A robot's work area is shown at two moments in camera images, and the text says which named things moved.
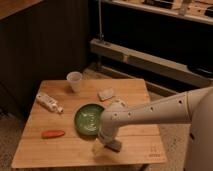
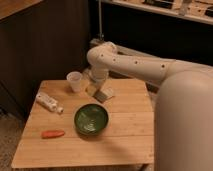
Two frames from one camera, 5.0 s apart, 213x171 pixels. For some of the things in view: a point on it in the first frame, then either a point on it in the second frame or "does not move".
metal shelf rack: (166, 43) does not move
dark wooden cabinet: (40, 40) does not move
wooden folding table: (50, 137) does not move
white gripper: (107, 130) to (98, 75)
